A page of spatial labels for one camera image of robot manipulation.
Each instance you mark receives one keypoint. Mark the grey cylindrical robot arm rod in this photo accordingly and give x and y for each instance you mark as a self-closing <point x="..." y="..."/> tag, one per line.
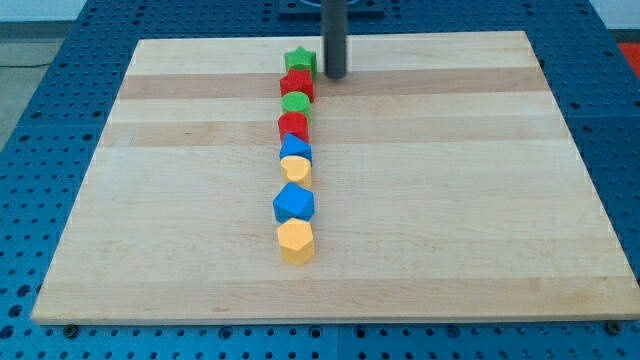
<point x="334" y="33"/>

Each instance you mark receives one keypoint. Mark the yellow hexagon block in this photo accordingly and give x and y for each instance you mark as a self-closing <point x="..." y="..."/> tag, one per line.
<point x="296" y="241"/>

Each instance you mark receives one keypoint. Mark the yellow heart block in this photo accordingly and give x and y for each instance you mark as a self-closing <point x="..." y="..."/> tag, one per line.
<point x="297" y="169"/>

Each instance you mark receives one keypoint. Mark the blue cube block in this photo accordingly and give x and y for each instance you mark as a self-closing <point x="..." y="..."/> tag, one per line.
<point x="293" y="201"/>

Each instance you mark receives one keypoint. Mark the blue triangle block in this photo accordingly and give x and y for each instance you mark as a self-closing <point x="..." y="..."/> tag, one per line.
<point x="295" y="146"/>

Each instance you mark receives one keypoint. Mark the red cylinder block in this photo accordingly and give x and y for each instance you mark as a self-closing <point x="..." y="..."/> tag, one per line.
<point x="295" y="123"/>

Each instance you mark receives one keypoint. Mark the green cylinder block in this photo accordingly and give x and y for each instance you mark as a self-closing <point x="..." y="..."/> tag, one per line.
<point x="296" y="101"/>

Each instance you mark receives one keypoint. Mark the red star block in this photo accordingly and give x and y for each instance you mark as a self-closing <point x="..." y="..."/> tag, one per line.
<point x="298" y="81"/>

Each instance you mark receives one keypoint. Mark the green star block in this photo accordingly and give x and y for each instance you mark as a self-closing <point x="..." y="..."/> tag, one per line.
<point x="301" y="59"/>

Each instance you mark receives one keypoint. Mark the light wooden board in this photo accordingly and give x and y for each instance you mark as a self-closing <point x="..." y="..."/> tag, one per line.
<point x="447" y="184"/>

